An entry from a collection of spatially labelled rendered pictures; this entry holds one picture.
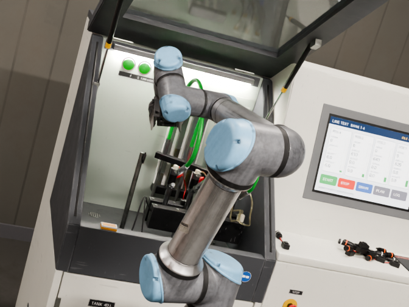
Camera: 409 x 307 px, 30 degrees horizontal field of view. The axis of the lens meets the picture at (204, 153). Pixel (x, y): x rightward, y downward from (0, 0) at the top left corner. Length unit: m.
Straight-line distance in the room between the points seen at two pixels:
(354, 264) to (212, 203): 1.09
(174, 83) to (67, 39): 2.28
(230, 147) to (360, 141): 1.31
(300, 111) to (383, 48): 2.04
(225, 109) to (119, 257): 0.71
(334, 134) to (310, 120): 0.11
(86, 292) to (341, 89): 1.15
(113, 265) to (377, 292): 0.93
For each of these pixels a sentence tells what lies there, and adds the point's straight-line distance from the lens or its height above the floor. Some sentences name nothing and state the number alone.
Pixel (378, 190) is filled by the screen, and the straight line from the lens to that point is 2.91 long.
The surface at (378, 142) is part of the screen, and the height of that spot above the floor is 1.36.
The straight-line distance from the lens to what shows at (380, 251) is 2.83.
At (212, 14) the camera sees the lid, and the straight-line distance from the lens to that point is 2.53.
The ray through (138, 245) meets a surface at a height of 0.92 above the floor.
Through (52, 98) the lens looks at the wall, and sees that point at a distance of 4.28.
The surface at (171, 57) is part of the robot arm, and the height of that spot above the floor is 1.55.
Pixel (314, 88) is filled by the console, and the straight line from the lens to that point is 2.77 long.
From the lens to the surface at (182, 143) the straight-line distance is 2.89.
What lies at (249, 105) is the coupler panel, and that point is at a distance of 2.92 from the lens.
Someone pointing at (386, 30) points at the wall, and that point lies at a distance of 4.73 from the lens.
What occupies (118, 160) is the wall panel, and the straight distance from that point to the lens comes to 2.88.
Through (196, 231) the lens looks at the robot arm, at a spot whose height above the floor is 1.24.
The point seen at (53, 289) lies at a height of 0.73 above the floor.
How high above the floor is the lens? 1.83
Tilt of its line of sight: 14 degrees down
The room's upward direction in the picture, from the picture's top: 17 degrees clockwise
